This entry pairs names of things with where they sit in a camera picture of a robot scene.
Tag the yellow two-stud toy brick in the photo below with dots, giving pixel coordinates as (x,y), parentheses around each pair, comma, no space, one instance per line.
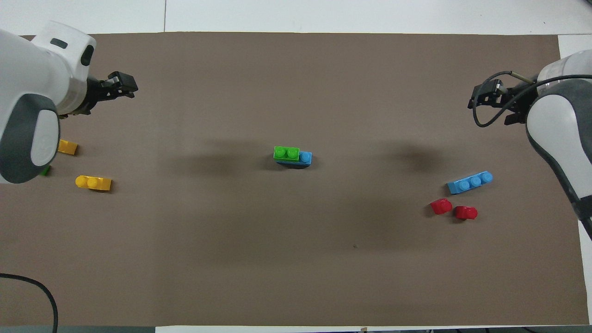
(94,183)
(68,147)

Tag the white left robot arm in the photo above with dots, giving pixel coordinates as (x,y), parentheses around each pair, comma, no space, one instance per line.
(27,83)

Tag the brown table mat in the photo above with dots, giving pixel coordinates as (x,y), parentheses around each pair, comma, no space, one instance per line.
(277,254)

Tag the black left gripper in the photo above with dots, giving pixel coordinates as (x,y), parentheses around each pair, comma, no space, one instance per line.
(96,95)

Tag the green two-stud toy brick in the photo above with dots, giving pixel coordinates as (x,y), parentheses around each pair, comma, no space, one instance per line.
(45,171)
(286,153)

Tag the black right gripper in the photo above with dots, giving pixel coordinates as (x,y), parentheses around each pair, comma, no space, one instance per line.
(518,99)

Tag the red one-stud toy brick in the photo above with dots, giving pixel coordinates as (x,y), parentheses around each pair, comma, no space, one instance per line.
(441,206)
(466,212)

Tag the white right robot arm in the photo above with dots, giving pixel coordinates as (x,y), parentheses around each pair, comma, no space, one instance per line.
(559,120)

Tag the blue three-stud toy brick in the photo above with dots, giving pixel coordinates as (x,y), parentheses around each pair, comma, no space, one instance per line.
(469,182)
(305,158)

